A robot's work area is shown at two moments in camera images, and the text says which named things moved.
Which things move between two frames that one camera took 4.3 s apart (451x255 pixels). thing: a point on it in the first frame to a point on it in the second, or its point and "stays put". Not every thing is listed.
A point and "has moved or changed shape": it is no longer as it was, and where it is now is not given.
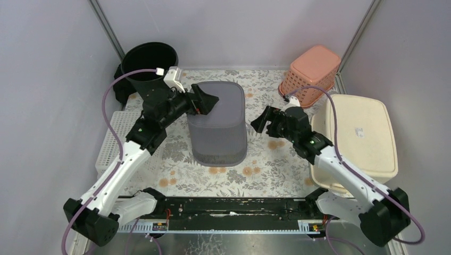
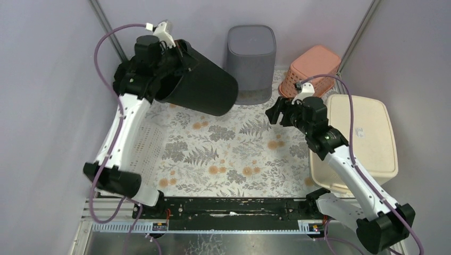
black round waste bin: (150, 86) has moved or changed shape
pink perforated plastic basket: (317, 65) stays put
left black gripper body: (194, 99) to (183, 58)
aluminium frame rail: (218, 227) stays put
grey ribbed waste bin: (219, 138) to (250, 58)
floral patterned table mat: (270, 168) stays put
